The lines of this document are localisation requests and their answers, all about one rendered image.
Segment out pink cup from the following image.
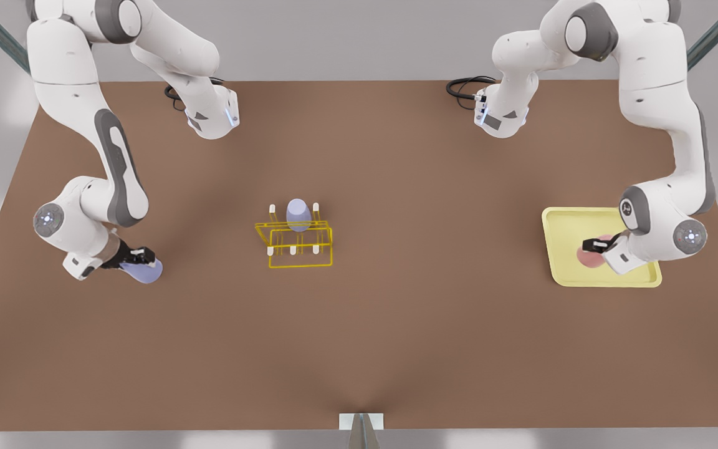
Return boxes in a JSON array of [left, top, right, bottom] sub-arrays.
[[577, 234, 615, 268]]

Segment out lavender blue cup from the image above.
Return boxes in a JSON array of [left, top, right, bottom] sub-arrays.
[[286, 198, 312, 233], [119, 259, 163, 284]]

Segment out pale yellow tray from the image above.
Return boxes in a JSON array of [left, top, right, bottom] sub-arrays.
[[542, 206, 663, 288]]

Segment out yellow wire cup rack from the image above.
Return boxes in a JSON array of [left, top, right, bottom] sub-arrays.
[[254, 201, 334, 269]]

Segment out black cable loop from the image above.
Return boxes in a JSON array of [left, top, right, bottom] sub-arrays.
[[446, 75, 500, 100], [164, 76, 226, 113]]

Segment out silver frame post with foot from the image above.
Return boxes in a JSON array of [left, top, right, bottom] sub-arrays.
[[339, 412, 385, 449]]

